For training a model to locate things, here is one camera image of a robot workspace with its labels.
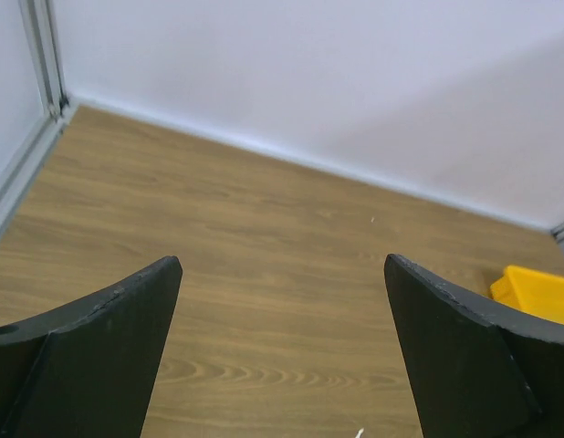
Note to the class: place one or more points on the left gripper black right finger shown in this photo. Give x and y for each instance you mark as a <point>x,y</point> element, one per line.
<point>477,368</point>

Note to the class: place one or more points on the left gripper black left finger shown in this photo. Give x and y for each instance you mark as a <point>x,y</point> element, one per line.
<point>87,369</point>

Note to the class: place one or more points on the yellow plastic tray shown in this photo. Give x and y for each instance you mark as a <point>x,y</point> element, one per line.
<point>530,291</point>

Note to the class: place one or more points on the aluminium frame post left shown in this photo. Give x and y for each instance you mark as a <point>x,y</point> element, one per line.
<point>34,106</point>

